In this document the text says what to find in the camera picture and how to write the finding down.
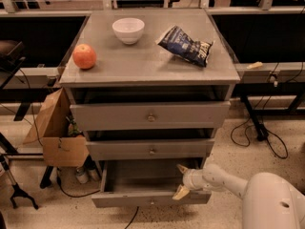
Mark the black floor cable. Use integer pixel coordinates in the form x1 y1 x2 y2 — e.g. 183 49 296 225
230 64 305 160
56 167 140 229

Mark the black floor cable right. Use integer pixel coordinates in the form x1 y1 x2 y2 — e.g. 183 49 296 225
230 64 305 160

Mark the grey top drawer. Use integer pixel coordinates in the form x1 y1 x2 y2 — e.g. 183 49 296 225
71 101 230 131

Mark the green bottle in box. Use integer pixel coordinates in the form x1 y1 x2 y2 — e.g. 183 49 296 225
66 115 82 137

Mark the black tripod stand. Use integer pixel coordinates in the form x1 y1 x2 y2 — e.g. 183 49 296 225
0 133 39 209

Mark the grey middle drawer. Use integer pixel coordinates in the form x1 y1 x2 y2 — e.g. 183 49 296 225
87 138 214 160

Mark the black floor cable front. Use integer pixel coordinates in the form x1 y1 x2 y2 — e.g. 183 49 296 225
56 167 140 229

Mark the orange red apple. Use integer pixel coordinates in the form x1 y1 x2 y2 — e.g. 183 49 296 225
72 44 96 70

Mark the blue chip bag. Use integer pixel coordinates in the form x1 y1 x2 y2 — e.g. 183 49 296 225
155 26 213 68

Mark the white ceramic bowl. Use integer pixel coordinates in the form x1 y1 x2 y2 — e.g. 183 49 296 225
112 17 145 45

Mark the grey drawer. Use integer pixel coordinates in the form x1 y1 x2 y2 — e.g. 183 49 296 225
91 158 211 208
71 101 230 131
87 138 214 160

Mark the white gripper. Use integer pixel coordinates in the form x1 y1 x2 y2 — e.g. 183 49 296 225
173 164 205 200

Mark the grey drawer cabinet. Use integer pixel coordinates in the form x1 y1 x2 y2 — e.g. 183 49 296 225
59 9 241 177

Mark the open cardboard box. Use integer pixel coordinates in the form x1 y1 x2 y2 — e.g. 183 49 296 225
24 89 89 167

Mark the small yellow foam piece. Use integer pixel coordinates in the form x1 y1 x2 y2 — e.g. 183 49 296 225
247 61 263 70

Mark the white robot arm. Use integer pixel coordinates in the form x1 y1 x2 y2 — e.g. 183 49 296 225
173 164 305 229

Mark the silver can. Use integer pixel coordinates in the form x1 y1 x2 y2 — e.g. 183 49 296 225
75 167 89 184

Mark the grey bottom drawer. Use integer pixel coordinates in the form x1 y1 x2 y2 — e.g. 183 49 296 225
91 158 211 208

